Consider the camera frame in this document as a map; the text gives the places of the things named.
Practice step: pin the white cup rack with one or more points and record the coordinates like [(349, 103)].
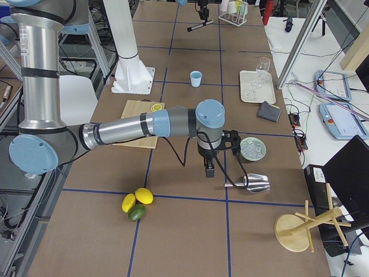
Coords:
[(234, 12)]

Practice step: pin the wooden cutting board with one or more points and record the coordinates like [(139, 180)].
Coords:
[(137, 107)]

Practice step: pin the light blue cup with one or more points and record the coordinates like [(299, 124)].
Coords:
[(195, 78)]

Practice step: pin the upper teach pendant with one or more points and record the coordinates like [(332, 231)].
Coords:
[(333, 85)]

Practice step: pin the wooden cup tree stand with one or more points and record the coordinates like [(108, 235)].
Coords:
[(293, 230)]

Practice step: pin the black computer box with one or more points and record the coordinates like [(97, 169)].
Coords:
[(316, 184)]

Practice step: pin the white chair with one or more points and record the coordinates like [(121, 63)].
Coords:
[(77, 99)]

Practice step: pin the grey folded cloth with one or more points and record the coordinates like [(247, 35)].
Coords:
[(269, 112)]

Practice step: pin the yellow lemon half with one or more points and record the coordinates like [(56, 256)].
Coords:
[(156, 107)]

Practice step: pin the aluminium frame post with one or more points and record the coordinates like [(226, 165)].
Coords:
[(303, 35)]

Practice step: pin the black monitor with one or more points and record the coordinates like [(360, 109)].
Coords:
[(347, 174)]

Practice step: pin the clear wine glass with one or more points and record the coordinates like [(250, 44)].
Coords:
[(261, 69)]

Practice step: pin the cream bear tray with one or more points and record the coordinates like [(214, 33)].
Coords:
[(253, 90)]

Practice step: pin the green bowl of ice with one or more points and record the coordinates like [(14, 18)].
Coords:
[(252, 149)]

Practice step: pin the steel muddler black tip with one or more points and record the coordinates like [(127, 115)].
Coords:
[(198, 26)]

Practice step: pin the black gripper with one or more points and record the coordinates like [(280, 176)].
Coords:
[(204, 8), (206, 158)]

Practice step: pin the green lime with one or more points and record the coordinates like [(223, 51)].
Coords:
[(136, 212)]

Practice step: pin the teach pendant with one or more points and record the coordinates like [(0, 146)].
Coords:
[(340, 123), (333, 85)]

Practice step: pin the yellow lemon at edge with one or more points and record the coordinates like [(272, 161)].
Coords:
[(128, 202)]

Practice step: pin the lower teach pendant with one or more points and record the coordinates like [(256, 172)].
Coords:
[(340, 123)]

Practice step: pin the steel ice scoop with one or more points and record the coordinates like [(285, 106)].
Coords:
[(253, 183)]

